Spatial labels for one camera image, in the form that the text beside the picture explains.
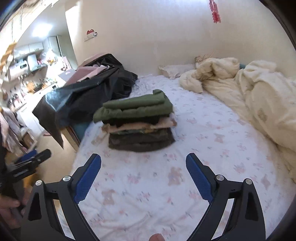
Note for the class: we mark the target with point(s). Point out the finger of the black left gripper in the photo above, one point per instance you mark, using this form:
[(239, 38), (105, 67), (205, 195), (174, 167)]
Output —
[(27, 156), (35, 160)]

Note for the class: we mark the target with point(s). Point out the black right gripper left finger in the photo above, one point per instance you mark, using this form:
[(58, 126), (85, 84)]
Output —
[(40, 221)]

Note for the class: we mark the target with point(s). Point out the olive green pants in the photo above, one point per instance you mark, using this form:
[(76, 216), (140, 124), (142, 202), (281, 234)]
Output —
[(155, 104)]

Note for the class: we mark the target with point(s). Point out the person's left hand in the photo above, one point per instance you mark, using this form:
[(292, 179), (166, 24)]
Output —
[(6, 204)]

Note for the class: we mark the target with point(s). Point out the black plastic cover sheet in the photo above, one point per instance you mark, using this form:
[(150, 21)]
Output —
[(77, 102)]

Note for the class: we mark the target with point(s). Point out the white floral bed sheet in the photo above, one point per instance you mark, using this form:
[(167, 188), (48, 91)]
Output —
[(136, 195)]

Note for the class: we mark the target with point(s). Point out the camouflage folded garment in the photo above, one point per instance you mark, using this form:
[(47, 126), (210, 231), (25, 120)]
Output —
[(128, 132)]

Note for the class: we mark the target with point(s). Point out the black folded garment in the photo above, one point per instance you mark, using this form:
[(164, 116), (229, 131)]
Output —
[(148, 119)]

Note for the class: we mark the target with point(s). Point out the beige pink folded garment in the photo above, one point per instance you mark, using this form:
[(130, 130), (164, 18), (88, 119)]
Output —
[(164, 122)]

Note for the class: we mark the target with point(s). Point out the cream yellow comforter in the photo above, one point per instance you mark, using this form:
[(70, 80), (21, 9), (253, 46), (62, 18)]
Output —
[(258, 93)]

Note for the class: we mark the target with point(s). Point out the floral pillow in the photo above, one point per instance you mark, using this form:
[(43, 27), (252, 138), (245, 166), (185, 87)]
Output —
[(175, 71)]

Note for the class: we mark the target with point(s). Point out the red wall decoration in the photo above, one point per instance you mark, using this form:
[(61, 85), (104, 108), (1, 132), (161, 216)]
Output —
[(214, 10)]

